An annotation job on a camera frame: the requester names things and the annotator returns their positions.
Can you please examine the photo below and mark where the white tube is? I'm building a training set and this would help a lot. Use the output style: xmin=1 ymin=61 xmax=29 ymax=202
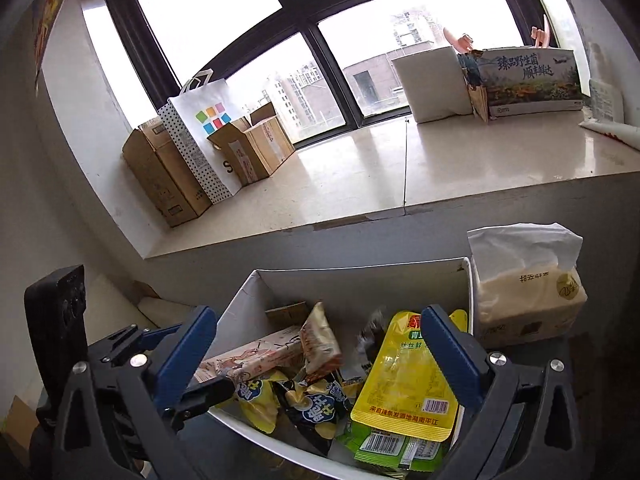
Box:
xmin=579 ymin=118 xmax=640 ymax=151

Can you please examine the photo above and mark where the tissue pack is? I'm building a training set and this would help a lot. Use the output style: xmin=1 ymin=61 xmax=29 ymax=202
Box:
xmin=468 ymin=223 xmax=588 ymax=349

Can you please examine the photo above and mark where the cream tufted sofa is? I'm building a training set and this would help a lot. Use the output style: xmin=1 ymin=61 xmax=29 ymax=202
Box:
xmin=85 ymin=274 xmax=194 ymax=344

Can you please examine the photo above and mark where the white cardboard storage box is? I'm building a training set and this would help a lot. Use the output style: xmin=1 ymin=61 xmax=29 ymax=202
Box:
xmin=207 ymin=257 xmax=475 ymax=479

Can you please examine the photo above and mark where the black yellow chip bag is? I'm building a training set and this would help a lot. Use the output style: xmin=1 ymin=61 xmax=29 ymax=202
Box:
xmin=271 ymin=378 xmax=352 ymax=456

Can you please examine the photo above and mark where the pink cartoon snack bag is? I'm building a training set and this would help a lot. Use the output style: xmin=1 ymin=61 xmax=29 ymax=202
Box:
xmin=194 ymin=326 xmax=303 ymax=384

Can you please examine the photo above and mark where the small orange bread packet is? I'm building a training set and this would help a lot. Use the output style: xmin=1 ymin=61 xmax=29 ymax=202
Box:
xmin=299 ymin=301 xmax=343 ymax=384

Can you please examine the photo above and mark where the yellow snack pouch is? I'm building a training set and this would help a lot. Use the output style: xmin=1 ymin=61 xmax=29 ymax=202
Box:
xmin=350 ymin=311 xmax=459 ymax=442

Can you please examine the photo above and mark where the tall brown cardboard box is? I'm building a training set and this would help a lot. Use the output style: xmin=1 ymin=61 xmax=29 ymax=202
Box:
xmin=122 ymin=117 xmax=212 ymax=228

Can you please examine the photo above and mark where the window frame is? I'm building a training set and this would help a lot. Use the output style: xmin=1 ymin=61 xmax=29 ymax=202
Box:
xmin=102 ymin=0 xmax=557 ymax=150

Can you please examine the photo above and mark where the printed landscape gift box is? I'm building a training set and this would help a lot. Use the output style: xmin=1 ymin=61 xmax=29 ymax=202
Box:
xmin=458 ymin=47 xmax=582 ymax=118

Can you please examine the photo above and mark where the open small cardboard box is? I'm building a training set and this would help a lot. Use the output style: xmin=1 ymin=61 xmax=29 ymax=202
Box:
xmin=208 ymin=102 xmax=295 ymax=186

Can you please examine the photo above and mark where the grey chip bag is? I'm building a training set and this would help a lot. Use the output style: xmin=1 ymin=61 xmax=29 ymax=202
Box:
xmin=235 ymin=370 xmax=288 ymax=434

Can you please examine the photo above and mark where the clear dark meat snack packet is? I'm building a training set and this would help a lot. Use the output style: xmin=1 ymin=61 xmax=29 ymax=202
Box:
xmin=340 ymin=308 xmax=388 ymax=380

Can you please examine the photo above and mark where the white polka dot paper bag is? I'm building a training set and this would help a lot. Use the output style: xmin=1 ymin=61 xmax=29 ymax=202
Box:
xmin=158 ymin=68 xmax=242 ymax=205

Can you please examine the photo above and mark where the white spray bottle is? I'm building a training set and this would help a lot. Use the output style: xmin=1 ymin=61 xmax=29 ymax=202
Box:
xmin=589 ymin=78 xmax=624 ymax=122

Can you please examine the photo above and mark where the green snack packet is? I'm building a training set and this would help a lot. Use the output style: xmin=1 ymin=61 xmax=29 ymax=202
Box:
xmin=336 ymin=422 xmax=449 ymax=474

